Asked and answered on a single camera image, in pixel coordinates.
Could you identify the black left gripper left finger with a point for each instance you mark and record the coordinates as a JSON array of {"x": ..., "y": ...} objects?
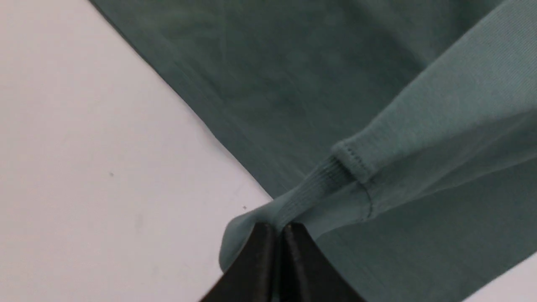
[{"x": 249, "y": 278}]

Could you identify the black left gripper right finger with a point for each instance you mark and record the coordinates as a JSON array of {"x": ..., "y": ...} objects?
[{"x": 306, "y": 275}]

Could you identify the green long-sleeve top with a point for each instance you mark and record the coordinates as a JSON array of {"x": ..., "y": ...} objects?
[{"x": 401, "y": 133}]

